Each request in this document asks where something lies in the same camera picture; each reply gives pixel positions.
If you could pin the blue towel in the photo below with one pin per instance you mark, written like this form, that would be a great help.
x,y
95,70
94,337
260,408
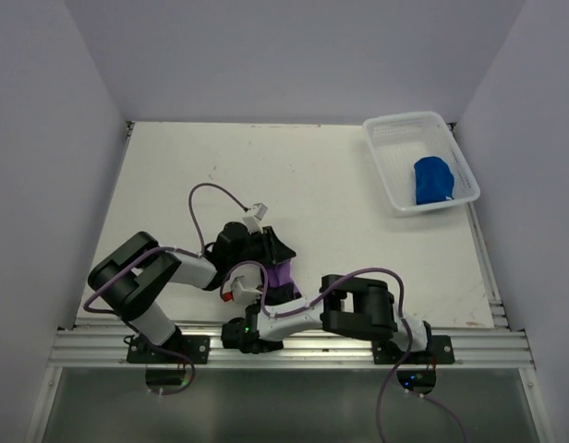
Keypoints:
x,y
434,181

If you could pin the aluminium frame rail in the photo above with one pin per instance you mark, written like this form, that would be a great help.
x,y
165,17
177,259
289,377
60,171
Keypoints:
x,y
101,344

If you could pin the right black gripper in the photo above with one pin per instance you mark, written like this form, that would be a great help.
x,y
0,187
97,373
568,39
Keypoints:
x,y
252,305

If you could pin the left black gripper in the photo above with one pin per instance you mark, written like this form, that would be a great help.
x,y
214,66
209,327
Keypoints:
x,y
274,250

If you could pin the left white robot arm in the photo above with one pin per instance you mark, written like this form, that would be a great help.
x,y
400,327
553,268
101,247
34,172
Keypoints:
x,y
240,264

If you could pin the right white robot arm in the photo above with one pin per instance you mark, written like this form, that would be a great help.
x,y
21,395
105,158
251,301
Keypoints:
x,y
360,309

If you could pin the purple and grey towel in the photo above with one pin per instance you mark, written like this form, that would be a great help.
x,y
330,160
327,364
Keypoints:
x,y
281,285

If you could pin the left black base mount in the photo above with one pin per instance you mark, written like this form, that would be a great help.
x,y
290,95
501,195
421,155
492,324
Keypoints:
x,y
195,347

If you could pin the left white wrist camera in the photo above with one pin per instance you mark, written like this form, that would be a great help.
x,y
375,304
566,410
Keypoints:
x,y
253,216

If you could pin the white plastic basket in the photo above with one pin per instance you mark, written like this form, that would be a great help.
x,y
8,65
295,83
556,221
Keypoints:
x,y
398,141

